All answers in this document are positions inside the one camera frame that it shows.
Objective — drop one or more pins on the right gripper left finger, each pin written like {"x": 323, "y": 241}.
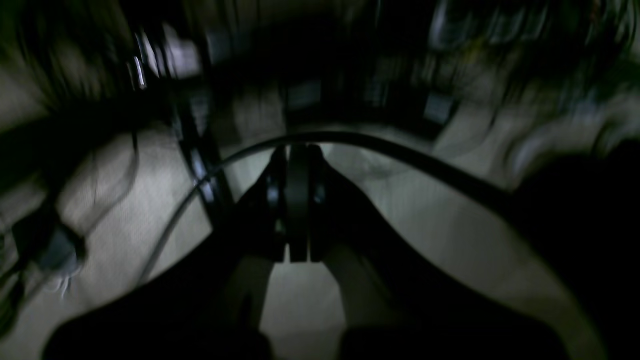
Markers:
{"x": 208, "y": 305}

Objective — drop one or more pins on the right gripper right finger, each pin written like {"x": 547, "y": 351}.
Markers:
{"x": 398, "y": 305}

